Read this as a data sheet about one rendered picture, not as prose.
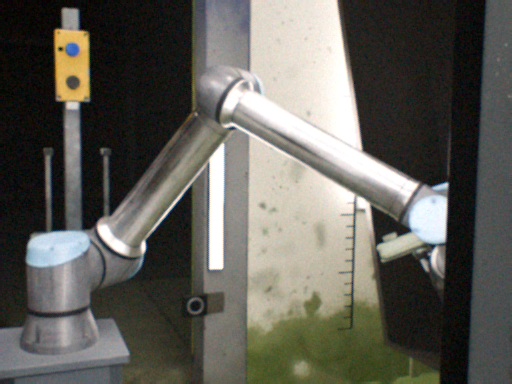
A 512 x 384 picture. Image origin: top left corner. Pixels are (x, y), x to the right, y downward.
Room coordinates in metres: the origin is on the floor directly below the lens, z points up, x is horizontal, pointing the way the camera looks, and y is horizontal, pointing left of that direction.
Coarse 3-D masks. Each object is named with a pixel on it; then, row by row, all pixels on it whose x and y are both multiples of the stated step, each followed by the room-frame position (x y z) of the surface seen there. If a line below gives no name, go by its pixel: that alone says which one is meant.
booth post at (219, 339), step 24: (216, 0) 2.33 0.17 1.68; (240, 0) 2.36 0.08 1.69; (216, 24) 2.33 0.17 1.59; (240, 24) 2.36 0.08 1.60; (216, 48) 2.33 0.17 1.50; (240, 48) 2.36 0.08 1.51; (240, 144) 2.36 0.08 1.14; (240, 168) 2.36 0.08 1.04; (240, 192) 2.36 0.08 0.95; (240, 216) 2.36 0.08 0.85; (240, 240) 2.36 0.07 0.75; (240, 264) 2.36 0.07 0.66; (216, 288) 2.33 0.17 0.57; (240, 288) 2.36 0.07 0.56; (240, 312) 2.37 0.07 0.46; (216, 336) 2.33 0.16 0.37; (240, 336) 2.37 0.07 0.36; (216, 360) 2.33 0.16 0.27; (240, 360) 2.37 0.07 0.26
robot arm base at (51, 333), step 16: (32, 320) 1.44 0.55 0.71; (48, 320) 1.42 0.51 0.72; (64, 320) 1.43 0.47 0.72; (80, 320) 1.46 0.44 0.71; (32, 336) 1.42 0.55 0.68; (48, 336) 1.41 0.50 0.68; (64, 336) 1.42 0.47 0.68; (80, 336) 1.44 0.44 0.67; (96, 336) 1.49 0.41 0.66; (32, 352) 1.41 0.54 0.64; (48, 352) 1.40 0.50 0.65; (64, 352) 1.41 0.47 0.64
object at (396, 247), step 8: (384, 240) 1.58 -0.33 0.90; (392, 240) 1.57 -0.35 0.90; (400, 240) 1.56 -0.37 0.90; (408, 240) 1.56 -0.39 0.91; (416, 240) 1.55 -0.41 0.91; (384, 248) 1.56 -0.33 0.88; (392, 248) 1.55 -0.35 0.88; (400, 248) 1.55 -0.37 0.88; (408, 248) 1.55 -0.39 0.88; (416, 248) 1.55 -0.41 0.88; (424, 248) 1.56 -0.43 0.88; (384, 256) 1.55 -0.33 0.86; (392, 256) 1.56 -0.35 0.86; (400, 256) 1.56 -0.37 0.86; (440, 288) 1.54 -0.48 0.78; (440, 296) 1.55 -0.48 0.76
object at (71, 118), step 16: (64, 16) 2.32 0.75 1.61; (64, 112) 2.32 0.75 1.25; (64, 128) 2.32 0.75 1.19; (64, 144) 2.33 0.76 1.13; (80, 144) 2.34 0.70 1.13; (64, 160) 2.35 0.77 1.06; (80, 160) 2.34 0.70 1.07; (64, 176) 2.37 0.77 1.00; (80, 176) 2.34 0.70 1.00; (80, 192) 2.34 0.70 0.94; (80, 208) 2.34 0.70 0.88; (80, 224) 2.34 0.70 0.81
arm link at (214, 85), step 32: (224, 96) 1.29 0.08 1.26; (256, 96) 1.30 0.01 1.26; (256, 128) 1.28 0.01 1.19; (288, 128) 1.25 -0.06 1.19; (320, 160) 1.22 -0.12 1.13; (352, 160) 1.20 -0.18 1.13; (352, 192) 1.21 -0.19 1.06; (384, 192) 1.16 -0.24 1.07; (416, 192) 1.15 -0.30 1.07; (416, 224) 1.12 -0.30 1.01
